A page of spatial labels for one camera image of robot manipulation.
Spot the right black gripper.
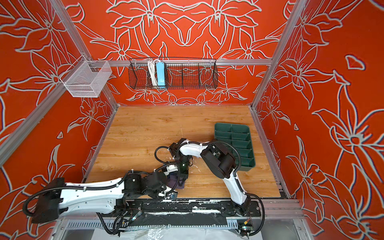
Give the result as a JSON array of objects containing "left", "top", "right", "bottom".
[{"left": 173, "top": 156, "right": 190, "bottom": 187}]

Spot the green compartment tray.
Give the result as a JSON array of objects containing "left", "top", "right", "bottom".
[{"left": 214, "top": 123, "right": 256, "bottom": 172}]

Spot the purple sock with yellow cuff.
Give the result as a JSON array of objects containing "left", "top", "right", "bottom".
[{"left": 167, "top": 176, "right": 186, "bottom": 189}]

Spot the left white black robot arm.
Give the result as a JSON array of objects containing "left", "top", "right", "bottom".
[{"left": 22, "top": 163, "right": 180, "bottom": 235}]

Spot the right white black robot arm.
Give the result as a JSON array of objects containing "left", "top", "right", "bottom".
[{"left": 154, "top": 139, "right": 266, "bottom": 238}]

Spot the light blue box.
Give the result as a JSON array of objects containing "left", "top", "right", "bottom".
[{"left": 156, "top": 62, "right": 166, "bottom": 88}]

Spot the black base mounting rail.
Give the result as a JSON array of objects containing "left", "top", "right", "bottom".
[{"left": 101, "top": 198, "right": 262, "bottom": 218}]

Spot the black wire wall basket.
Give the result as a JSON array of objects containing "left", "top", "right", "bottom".
[{"left": 128, "top": 58, "right": 219, "bottom": 90}]

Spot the white coiled cable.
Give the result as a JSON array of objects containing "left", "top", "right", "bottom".
[{"left": 147, "top": 59, "right": 158, "bottom": 87}]

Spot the clear plastic wall bin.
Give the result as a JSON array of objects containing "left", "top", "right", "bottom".
[{"left": 60, "top": 61, "right": 112, "bottom": 98}]

